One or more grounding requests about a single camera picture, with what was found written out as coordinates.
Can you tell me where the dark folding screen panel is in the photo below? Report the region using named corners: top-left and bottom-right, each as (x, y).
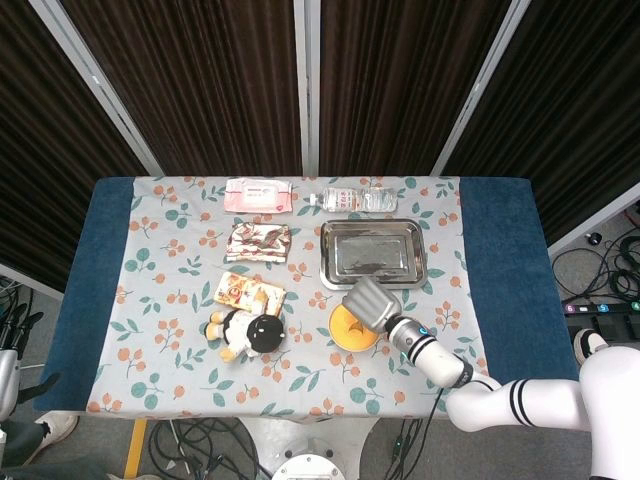
top-left (29, 0), bottom-right (314, 177)
top-left (432, 0), bottom-right (640, 256)
top-left (0, 0), bottom-right (164, 301)
top-left (304, 0), bottom-right (531, 177)

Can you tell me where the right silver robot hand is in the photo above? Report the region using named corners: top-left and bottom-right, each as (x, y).
top-left (342, 277), bottom-right (404, 336)

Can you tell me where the stainless steel tray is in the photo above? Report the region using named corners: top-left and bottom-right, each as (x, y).
top-left (318, 218), bottom-right (430, 292)

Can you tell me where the dark green trouser leg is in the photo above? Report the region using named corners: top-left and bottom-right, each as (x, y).
top-left (0, 419), bottom-right (116, 480)

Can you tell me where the black floor cable bundle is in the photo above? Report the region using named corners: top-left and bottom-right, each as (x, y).
top-left (147, 417), bottom-right (274, 480)
top-left (552, 207), bottom-right (640, 301)

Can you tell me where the beige bowl with yellow filling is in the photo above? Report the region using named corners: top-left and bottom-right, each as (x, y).
top-left (327, 303), bottom-right (380, 352)

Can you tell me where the yellow floor tape strip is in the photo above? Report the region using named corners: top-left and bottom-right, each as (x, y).
top-left (123, 418), bottom-right (149, 479)

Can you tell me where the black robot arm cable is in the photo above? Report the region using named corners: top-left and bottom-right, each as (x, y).
top-left (387, 369), bottom-right (476, 480)

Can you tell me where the black power strip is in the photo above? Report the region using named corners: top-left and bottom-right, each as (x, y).
top-left (562, 299), bottom-right (640, 317)

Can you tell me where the clear plastic water bottle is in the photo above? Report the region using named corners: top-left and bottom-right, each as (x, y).
top-left (308, 186), bottom-right (400, 213)

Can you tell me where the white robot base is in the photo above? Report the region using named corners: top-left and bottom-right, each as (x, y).
top-left (238, 415), bottom-right (382, 480)

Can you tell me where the orange snack packet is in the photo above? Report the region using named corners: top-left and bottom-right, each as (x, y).
top-left (213, 272), bottom-right (288, 317)

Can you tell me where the white and black sneaker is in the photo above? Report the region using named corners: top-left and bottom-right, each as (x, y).
top-left (573, 328), bottom-right (610, 366)

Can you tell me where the plush doll with black hair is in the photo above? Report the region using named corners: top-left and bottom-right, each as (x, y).
top-left (203, 297), bottom-right (286, 365)

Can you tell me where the pink wet wipes pack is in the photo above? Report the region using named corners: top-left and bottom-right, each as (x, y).
top-left (223, 177), bottom-right (295, 215)

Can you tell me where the blue table cover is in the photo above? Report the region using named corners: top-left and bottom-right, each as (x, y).
top-left (32, 175), bottom-right (587, 414)

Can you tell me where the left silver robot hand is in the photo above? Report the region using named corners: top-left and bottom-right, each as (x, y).
top-left (0, 304), bottom-right (61, 421)

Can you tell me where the floral tablecloth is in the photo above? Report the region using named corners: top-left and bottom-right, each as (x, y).
top-left (85, 174), bottom-right (500, 419)

